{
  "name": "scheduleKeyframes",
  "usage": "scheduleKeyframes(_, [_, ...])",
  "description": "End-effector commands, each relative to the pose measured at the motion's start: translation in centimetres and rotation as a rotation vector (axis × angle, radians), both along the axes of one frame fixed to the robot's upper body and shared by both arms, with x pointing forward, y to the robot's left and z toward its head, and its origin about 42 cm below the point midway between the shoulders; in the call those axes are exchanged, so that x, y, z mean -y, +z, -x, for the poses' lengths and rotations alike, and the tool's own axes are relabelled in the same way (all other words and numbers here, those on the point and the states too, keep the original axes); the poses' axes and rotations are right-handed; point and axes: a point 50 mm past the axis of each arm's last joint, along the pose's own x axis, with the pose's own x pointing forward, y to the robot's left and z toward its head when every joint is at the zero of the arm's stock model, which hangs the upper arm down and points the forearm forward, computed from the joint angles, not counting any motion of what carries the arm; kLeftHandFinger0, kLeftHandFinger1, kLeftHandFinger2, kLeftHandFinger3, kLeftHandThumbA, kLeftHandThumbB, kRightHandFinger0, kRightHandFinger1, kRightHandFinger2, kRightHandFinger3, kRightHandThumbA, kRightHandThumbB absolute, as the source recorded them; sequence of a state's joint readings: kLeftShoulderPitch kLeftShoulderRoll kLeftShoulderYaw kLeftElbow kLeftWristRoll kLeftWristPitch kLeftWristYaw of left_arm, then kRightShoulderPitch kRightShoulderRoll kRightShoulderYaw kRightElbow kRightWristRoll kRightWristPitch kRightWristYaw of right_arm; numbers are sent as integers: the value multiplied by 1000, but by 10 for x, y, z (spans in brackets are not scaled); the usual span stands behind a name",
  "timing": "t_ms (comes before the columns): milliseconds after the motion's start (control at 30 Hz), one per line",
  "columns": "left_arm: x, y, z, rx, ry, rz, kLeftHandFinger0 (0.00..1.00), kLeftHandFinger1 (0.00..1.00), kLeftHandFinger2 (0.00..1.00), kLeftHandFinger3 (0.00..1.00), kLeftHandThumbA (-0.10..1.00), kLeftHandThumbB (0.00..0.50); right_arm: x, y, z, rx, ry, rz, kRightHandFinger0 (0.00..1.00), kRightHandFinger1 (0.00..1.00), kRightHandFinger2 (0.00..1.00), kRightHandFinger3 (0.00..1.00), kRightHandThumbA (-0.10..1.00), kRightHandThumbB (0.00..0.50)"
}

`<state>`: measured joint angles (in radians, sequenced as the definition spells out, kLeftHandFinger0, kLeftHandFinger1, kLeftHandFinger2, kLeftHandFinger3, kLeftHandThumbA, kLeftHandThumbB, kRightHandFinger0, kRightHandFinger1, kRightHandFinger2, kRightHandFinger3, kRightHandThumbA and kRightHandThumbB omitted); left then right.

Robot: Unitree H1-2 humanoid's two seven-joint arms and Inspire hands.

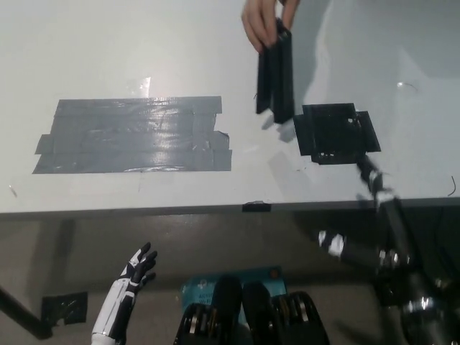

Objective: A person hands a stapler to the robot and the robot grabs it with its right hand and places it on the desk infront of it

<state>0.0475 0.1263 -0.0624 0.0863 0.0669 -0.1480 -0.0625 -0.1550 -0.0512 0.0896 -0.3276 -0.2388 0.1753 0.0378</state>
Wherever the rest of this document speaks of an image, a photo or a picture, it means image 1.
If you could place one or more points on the person's bare hand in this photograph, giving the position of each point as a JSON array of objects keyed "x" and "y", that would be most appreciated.
[{"x": 256, "y": 25}]

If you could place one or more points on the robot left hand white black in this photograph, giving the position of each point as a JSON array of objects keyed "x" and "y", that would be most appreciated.
[{"x": 118, "y": 305}]

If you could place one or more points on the robot right hand white black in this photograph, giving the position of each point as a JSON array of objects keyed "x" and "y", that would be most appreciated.
[{"x": 390, "y": 223}]

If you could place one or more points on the black stapler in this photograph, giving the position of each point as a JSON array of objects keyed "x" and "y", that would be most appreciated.
[{"x": 278, "y": 79}]

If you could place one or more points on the black tape piece on floor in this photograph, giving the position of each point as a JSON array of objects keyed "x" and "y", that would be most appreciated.
[{"x": 65, "y": 308}]

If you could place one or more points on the black metal bar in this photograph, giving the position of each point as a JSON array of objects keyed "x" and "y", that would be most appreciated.
[{"x": 21, "y": 314}]

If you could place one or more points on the black tape patch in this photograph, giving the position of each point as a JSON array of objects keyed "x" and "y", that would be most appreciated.
[{"x": 334, "y": 134}]

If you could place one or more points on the clear tape piece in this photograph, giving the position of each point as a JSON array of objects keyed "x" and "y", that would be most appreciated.
[{"x": 139, "y": 87}]

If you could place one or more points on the grey duct tape patch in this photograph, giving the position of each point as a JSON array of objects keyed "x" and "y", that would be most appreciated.
[{"x": 136, "y": 136}]

